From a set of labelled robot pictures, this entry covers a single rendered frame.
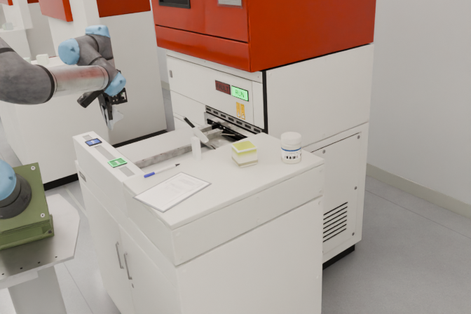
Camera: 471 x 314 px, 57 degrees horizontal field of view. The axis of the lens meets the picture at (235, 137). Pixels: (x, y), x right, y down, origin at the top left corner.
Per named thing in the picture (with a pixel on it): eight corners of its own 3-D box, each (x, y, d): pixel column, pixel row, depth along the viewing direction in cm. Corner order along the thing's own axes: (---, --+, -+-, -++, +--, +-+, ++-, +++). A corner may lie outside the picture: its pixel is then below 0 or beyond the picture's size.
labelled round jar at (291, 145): (291, 153, 159) (291, 130, 155) (305, 160, 154) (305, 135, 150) (277, 159, 155) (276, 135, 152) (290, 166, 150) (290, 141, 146)
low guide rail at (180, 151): (215, 141, 210) (214, 135, 209) (217, 142, 209) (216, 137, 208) (117, 174, 184) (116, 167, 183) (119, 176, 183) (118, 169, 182)
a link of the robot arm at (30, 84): (26, 86, 91) (135, 74, 138) (-11, 51, 92) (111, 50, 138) (0, 125, 95) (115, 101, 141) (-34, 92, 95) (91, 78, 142)
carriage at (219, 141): (207, 134, 211) (207, 128, 210) (254, 158, 184) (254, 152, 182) (193, 139, 207) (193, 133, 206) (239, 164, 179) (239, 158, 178)
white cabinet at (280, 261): (204, 250, 265) (190, 125, 233) (321, 355, 192) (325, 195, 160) (103, 299, 231) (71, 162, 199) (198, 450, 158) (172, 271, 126)
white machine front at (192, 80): (176, 115, 249) (168, 45, 233) (268, 161, 187) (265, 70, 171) (172, 115, 247) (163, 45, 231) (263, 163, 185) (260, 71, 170)
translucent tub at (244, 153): (250, 156, 159) (249, 139, 157) (258, 164, 153) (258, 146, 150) (231, 160, 157) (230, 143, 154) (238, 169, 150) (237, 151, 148)
